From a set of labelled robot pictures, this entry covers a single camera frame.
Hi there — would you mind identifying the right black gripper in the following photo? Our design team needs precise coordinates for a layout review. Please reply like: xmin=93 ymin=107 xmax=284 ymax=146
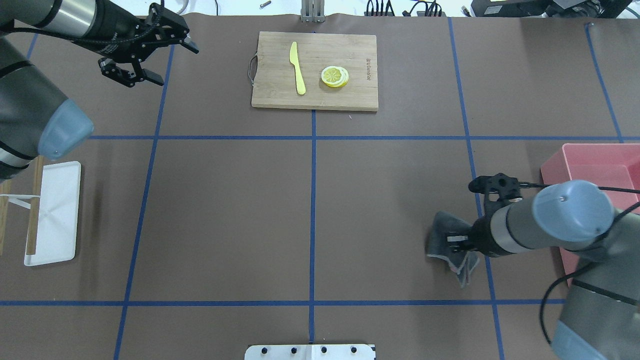
xmin=445 ymin=219 xmax=498 ymax=258

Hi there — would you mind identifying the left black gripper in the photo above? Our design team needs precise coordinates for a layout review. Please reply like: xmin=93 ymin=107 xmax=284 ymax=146
xmin=93 ymin=0 xmax=200 ymax=88

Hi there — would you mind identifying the grey cloth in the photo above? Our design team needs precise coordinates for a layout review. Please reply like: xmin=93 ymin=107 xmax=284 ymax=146
xmin=426 ymin=210 xmax=480 ymax=289

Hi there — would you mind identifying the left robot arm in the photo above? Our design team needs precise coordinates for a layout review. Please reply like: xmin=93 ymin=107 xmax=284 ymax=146
xmin=0 ymin=0 xmax=199 ymax=182

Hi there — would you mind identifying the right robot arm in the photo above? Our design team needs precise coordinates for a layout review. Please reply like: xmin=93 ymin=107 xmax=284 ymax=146
xmin=427 ymin=173 xmax=640 ymax=360

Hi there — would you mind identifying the bamboo cutting board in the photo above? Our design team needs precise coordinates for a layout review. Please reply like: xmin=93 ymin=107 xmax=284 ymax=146
xmin=251 ymin=31 xmax=379 ymax=112

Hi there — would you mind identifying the yellow plastic knife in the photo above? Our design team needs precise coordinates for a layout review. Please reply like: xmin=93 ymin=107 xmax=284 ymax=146
xmin=288 ymin=41 xmax=307 ymax=96

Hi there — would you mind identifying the white rectangular tray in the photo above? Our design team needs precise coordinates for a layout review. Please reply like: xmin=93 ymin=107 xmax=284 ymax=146
xmin=23 ymin=161 xmax=82 ymax=267

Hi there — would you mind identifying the pink plastic bin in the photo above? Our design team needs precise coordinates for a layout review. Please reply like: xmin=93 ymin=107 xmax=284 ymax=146
xmin=540 ymin=142 xmax=640 ymax=291

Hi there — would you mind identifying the wooden rack rod outer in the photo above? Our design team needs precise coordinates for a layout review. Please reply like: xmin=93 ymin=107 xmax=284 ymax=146
xmin=0 ymin=194 xmax=9 ymax=256

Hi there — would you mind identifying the yellow lemon slice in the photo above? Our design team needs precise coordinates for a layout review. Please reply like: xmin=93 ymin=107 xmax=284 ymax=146
xmin=320 ymin=65 xmax=350 ymax=88

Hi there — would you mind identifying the white rack crossbar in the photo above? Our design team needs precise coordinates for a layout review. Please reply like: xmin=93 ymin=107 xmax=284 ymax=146
xmin=0 ymin=194 xmax=41 ymax=210

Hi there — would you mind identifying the wooden rack rod near tray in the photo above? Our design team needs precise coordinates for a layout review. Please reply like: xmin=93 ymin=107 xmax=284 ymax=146
xmin=25 ymin=156 xmax=45 ymax=256

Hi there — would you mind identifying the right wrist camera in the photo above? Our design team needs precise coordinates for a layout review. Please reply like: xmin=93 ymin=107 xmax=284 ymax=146
xmin=468 ymin=173 xmax=522 ymax=218

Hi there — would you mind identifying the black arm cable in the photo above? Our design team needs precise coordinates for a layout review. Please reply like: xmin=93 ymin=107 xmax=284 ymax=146
xmin=539 ymin=185 xmax=640 ymax=346

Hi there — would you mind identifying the metal camera post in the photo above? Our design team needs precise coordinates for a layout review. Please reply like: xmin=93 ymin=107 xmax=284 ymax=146
xmin=300 ymin=0 xmax=326 ymax=23

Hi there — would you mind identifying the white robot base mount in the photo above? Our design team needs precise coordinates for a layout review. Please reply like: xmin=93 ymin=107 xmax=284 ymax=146
xmin=244 ymin=343 xmax=377 ymax=360

